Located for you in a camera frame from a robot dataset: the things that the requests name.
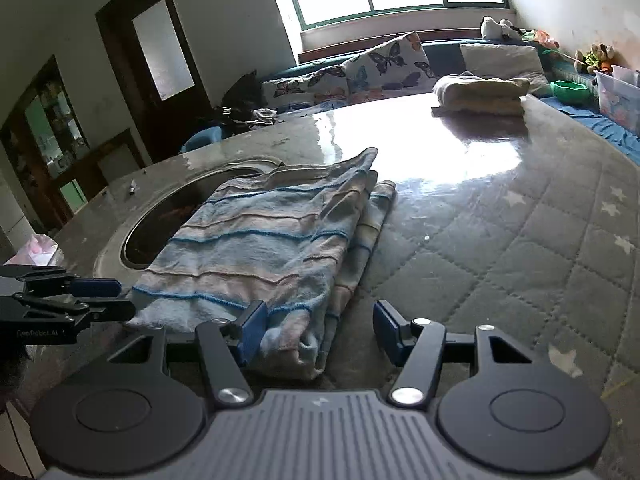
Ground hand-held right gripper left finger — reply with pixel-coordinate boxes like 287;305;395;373
107;300;269;408

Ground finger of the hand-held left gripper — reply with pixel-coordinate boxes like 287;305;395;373
0;264;122;300
0;295;136;330

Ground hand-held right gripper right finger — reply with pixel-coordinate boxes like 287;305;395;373
373;300;534;407

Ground striped blue beige towel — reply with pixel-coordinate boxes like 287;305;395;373
125;147;399;381

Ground pink plastic bag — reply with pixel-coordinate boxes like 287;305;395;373
2;233;64;267

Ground round recessed table inset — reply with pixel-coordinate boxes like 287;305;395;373
94;156;287;287

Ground white refrigerator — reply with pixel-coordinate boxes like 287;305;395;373
0;172;37;252

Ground dark wooden side cabinet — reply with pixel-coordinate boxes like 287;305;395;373
51;127;152;217

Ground glass display cabinet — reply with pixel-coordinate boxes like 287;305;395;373
0;54;92;232

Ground blue chair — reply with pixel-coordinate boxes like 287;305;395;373
179;126;224;154

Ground dark wooden glass door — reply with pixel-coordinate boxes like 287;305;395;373
94;0;214;152

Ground black bag on sofa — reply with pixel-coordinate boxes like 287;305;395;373
214;70;279;127

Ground butterfly print blanket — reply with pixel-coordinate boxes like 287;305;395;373
259;62;352;112

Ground folded beige green cloth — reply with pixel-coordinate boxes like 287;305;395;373
431;70;532;118

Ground large butterfly print pillow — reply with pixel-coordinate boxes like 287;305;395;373
346;31;442;104

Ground teal sofa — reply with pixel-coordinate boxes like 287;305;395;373
260;37;557;112

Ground grey pillow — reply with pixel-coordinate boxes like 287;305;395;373
458;42;552;99

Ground blue mat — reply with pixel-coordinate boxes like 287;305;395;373
541;95;640;167

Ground green bowl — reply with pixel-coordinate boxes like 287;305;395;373
549;79;592;107

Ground white plush toy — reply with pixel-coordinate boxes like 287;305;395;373
479;15;524;42

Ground clear plastic storage box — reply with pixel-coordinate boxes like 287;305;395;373
593;64;640;137

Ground orange pink plush toy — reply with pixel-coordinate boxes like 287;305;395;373
521;27;562;52

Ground green brown plush toys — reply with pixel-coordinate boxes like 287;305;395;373
573;43;618;76

